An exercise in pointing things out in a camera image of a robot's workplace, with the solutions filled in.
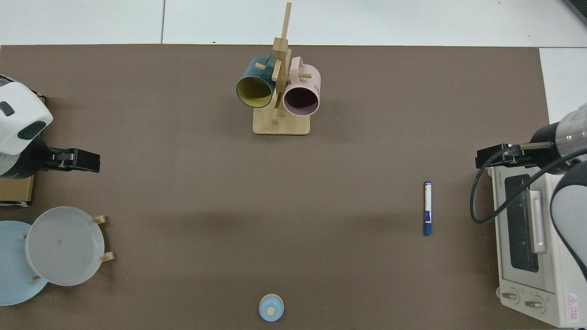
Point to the light blue plate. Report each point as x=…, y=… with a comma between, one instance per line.
x=13, y=270

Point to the dark teal cup yellow inside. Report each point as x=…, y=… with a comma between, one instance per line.
x=253, y=73

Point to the blue and white marker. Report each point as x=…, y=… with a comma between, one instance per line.
x=427, y=206

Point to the wooden cup stand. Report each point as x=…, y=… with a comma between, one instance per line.
x=280, y=124

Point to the small blue round thing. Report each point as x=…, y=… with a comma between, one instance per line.
x=271, y=308

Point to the grey plate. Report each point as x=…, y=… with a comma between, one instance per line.
x=64, y=247

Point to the dark grey panel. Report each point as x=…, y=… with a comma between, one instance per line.
x=578, y=8

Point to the brown table cloth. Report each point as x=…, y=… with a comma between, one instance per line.
x=293, y=206

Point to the wooden plate rack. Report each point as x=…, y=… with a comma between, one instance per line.
x=98, y=219

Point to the pink cup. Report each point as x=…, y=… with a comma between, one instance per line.
x=306, y=82

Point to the pale toaster oven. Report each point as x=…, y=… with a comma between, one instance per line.
x=518, y=270

